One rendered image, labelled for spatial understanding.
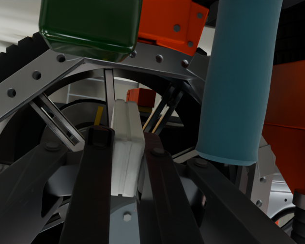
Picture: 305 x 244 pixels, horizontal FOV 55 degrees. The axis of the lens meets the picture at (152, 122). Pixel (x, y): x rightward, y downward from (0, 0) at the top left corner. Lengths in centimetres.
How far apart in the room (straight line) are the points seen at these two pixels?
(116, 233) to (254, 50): 28
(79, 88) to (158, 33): 829
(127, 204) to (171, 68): 24
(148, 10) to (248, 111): 22
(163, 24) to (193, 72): 9
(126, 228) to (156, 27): 30
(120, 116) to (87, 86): 860
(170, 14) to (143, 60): 8
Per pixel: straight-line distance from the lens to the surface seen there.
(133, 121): 16
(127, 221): 35
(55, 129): 58
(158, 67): 49
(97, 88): 878
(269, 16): 43
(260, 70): 41
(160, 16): 49
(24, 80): 48
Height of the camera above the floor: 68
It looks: 3 degrees up
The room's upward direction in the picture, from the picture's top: 172 degrees counter-clockwise
